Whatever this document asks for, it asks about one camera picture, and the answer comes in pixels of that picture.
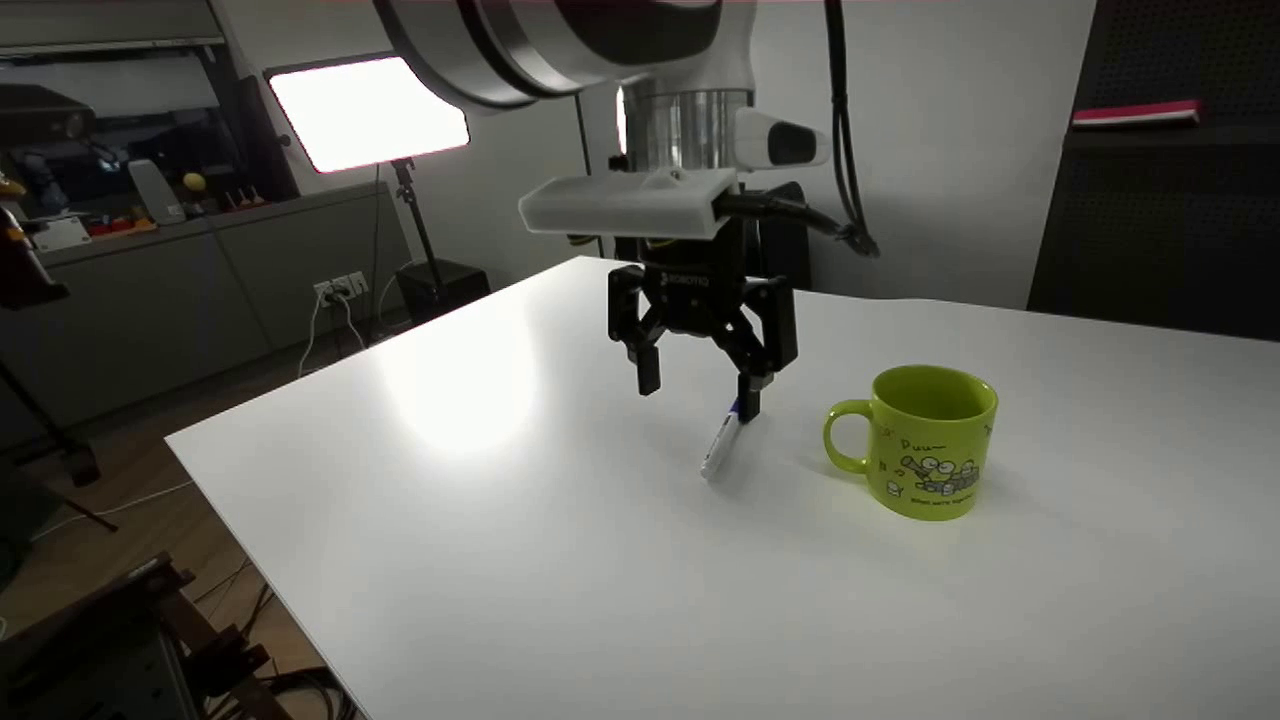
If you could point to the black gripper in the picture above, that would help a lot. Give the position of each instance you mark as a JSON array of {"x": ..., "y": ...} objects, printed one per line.
[{"x": 702, "y": 286}]

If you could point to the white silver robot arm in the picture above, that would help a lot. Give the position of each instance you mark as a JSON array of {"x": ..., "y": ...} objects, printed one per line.
[{"x": 627, "y": 55}]

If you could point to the white wall power outlet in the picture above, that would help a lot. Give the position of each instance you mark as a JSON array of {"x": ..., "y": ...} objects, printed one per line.
[{"x": 343, "y": 286}]

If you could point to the grey low cabinet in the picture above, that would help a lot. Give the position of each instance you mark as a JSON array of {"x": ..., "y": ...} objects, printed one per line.
[{"x": 163, "y": 304}]

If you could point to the black light stand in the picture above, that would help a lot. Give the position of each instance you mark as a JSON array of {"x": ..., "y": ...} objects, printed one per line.
[{"x": 418, "y": 220}]

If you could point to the dark wooden clutter pile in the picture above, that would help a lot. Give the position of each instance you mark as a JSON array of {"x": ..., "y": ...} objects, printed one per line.
[{"x": 134, "y": 652}]

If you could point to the black tall shelf unit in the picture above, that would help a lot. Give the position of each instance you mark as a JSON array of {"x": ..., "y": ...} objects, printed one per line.
[{"x": 1161, "y": 225}]

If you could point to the black tripod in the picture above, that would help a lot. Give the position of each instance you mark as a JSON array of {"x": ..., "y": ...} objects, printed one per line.
[{"x": 40, "y": 386}]

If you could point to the white marker with blue cap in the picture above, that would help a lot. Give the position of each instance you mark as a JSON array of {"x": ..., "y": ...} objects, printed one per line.
[{"x": 721, "y": 444}]

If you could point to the bright studio light panel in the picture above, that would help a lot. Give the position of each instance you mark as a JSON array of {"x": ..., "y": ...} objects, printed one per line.
[{"x": 367, "y": 114}]

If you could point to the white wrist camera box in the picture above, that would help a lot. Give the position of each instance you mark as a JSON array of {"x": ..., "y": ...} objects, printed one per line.
[{"x": 627, "y": 201}]

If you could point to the pink book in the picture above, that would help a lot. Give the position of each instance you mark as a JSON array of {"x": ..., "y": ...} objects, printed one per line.
[{"x": 1134, "y": 114}]

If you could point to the green mug with print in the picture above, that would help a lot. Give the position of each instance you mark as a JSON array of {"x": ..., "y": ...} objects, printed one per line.
[{"x": 932, "y": 444}]

